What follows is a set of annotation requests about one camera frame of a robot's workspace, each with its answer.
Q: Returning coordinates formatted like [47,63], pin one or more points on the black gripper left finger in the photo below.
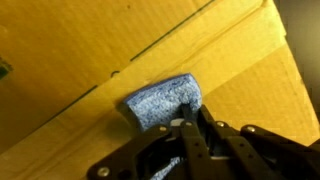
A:
[156,150]

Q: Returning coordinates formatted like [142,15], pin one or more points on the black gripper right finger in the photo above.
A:
[260,156]

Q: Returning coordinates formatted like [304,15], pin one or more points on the blue cloth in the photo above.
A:
[163,100]

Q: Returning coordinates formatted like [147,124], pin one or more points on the large cardboard box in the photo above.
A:
[83,43]

